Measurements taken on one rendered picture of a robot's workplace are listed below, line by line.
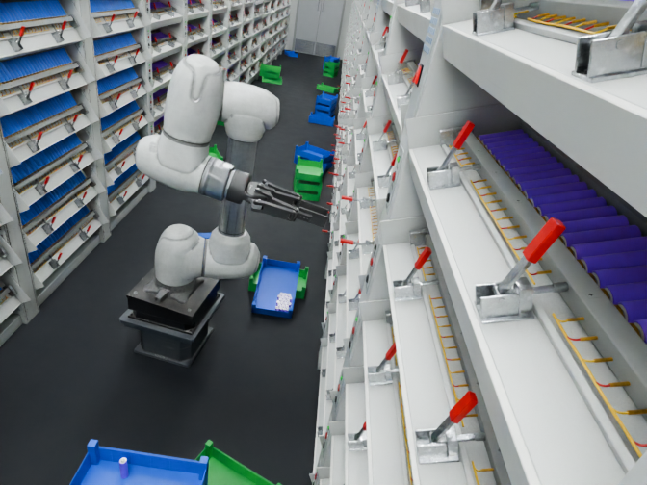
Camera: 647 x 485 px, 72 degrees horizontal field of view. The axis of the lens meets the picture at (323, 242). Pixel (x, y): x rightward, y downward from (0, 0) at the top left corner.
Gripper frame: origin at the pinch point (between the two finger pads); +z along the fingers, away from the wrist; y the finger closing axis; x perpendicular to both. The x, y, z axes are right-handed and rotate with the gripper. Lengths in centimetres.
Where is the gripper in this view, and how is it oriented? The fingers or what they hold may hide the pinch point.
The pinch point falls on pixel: (313, 214)
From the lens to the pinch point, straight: 105.7
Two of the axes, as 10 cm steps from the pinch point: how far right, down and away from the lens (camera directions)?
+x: -3.5, 8.0, 4.9
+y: 0.5, -5.0, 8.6
